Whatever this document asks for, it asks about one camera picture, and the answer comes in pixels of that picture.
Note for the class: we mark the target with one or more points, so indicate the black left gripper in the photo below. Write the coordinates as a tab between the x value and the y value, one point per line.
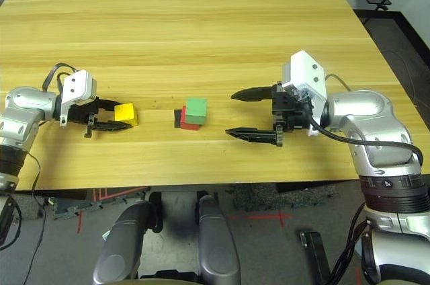
80	115

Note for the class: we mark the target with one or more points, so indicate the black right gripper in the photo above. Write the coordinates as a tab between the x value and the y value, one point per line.
292	112

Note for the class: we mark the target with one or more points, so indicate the yellow wooden block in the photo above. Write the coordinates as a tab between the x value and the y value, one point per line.
125	112

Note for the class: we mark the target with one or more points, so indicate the green wooden block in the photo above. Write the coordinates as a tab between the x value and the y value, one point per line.
196	110

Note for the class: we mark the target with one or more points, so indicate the red wooden block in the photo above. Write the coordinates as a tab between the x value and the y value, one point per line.
188	126

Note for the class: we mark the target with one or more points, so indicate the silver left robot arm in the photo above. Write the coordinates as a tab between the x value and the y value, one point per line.
23	107

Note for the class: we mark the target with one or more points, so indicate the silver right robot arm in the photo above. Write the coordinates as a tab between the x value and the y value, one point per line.
376	123

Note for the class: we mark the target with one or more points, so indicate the black square marker patch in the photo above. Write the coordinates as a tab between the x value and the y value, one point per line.
177	120

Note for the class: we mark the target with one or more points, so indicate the dark speckled foam mat piece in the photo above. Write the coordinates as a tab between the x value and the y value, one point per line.
268	196

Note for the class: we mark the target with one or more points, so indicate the grey speckled foam mat piece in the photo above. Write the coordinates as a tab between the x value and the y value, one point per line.
74	207

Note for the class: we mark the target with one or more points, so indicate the small silver floor object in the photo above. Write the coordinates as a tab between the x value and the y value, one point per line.
105	235

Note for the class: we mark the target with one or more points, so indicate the grey left robot leg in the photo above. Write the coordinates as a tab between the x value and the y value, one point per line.
124	238

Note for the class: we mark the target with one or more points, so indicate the grey robot leg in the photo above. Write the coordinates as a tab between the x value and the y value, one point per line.
216	241
124	238

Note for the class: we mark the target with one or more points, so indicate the grey right robot leg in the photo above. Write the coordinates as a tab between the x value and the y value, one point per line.
216	241

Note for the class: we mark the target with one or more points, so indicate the black bar on floor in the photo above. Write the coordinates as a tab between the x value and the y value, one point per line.
314	251

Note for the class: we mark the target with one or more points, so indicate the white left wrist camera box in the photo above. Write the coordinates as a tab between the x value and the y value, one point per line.
79	85

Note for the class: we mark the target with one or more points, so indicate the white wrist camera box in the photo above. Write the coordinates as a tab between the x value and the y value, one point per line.
79	85
305	70

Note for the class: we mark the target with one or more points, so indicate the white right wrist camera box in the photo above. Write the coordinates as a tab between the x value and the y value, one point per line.
305	70

